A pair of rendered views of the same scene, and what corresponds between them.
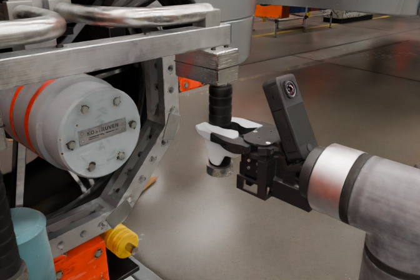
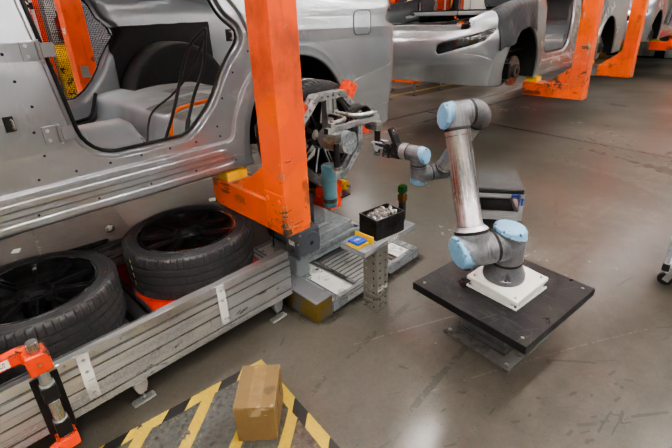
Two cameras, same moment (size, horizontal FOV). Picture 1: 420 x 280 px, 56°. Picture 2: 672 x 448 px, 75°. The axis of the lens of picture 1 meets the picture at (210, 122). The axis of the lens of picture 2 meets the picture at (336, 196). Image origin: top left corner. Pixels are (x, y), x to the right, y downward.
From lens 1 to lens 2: 199 cm
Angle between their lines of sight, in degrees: 3
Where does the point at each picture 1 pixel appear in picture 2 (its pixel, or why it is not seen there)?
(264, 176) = (388, 151)
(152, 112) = not seen: hidden behind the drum
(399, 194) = (413, 150)
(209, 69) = (374, 126)
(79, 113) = (346, 137)
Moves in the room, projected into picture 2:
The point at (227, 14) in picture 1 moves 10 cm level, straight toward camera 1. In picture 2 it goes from (377, 101) to (377, 104)
